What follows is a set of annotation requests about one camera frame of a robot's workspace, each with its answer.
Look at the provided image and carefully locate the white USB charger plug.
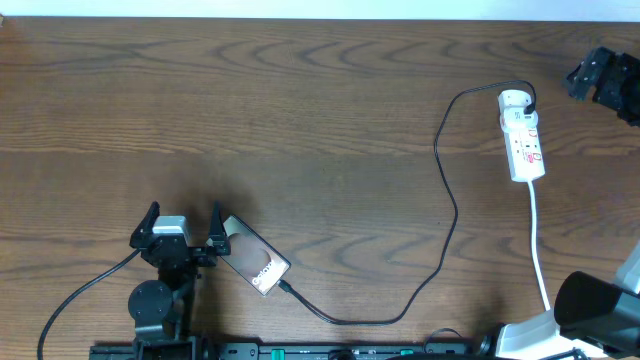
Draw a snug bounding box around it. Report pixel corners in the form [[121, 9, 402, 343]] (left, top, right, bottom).
[[500, 106, 538, 133]]

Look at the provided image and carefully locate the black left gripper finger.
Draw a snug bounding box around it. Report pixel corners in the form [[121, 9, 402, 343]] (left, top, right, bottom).
[[206, 202, 231, 256], [129, 201, 160, 248]]

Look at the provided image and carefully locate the white power strip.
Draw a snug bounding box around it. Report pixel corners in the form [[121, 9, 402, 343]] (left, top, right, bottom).
[[498, 89, 545, 183]]

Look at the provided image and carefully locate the black USB charging cable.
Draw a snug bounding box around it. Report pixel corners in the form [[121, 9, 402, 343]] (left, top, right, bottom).
[[276, 79, 538, 327]]

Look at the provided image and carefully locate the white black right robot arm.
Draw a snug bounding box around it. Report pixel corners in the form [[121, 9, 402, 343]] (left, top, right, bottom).
[[481, 47, 639, 359]]

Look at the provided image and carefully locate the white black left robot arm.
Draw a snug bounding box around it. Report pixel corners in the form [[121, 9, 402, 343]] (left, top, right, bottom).
[[128, 202, 231, 360]]

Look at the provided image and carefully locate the Galaxy S25 Ultra smartphone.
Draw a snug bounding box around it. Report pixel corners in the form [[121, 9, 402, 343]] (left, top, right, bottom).
[[222, 215, 291, 296]]

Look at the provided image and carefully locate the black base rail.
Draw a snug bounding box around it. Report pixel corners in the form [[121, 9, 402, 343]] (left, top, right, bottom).
[[89, 341, 481, 360]]

